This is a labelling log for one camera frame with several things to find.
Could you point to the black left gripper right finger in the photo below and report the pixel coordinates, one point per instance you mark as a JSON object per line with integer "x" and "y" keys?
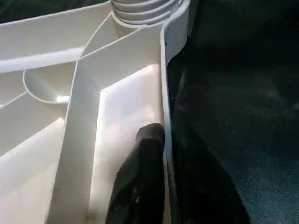
{"x": 203, "y": 191}

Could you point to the black mat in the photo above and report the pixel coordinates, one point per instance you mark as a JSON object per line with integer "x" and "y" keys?
{"x": 245, "y": 105}

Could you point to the white plastic table top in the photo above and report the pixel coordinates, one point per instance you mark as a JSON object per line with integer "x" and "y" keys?
{"x": 81, "y": 105}

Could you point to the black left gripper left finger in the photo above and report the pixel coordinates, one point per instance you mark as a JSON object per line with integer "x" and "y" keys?
{"x": 140, "y": 182}

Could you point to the white plastic table leg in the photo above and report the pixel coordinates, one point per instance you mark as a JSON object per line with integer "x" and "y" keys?
{"x": 144, "y": 11}

